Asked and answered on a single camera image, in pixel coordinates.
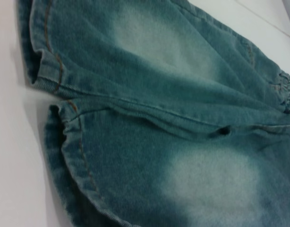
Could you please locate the blue denim shorts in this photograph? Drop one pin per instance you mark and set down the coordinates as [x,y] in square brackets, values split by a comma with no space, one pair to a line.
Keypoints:
[159,118]

